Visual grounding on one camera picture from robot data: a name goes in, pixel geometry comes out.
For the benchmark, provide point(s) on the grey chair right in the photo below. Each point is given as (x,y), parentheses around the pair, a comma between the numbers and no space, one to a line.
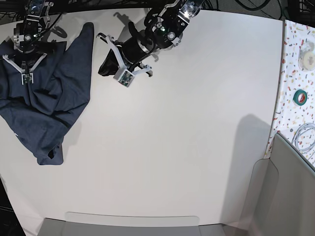
(281,196)

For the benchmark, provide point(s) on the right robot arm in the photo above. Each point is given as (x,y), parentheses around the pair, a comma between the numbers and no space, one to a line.
(29,50)

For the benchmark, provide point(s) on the grey chair bottom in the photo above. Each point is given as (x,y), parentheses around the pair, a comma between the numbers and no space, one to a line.
(83,224)

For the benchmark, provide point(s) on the dark blue t-shirt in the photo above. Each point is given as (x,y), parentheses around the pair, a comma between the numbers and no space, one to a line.
(41,112)

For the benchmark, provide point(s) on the terrazzo patterned side table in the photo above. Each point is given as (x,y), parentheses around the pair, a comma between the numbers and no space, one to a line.
(295,123)

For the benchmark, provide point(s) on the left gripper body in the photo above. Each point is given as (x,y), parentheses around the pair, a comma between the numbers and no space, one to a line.
(129,54)

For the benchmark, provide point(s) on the clear tape dispenser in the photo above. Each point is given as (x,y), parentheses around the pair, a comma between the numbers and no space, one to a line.
(306,59)

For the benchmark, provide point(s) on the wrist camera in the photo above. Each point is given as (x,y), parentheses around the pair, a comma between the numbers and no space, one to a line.
(27,78)
(124,77)

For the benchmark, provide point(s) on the green tape roll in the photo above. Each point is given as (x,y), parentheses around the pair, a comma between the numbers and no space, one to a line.
(300,97)

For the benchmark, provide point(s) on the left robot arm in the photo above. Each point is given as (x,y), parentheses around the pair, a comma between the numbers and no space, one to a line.
(164,29)

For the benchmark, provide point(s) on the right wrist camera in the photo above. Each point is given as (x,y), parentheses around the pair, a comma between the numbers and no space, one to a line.
(27,78)

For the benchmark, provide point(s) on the grey chair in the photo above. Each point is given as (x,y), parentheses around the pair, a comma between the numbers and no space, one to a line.
(83,224)
(281,196)

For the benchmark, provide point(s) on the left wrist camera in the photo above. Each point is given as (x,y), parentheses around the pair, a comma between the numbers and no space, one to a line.
(124,77)

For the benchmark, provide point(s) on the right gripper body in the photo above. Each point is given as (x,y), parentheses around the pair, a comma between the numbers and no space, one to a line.
(23,64)

